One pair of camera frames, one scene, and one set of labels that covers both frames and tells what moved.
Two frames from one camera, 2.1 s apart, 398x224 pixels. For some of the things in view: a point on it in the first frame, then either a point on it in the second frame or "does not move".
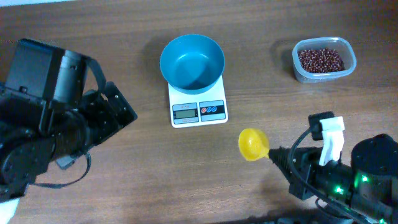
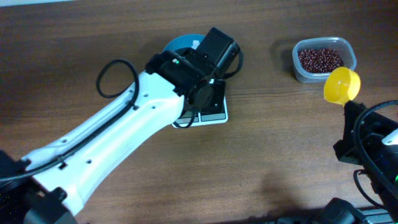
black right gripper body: x=300 y=171 to x=351 y=125
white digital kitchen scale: x=207 y=107 does not move
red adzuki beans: x=321 y=60 does not move
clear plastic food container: x=322 y=58 does not move
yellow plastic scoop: x=254 y=144 to x=341 y=84
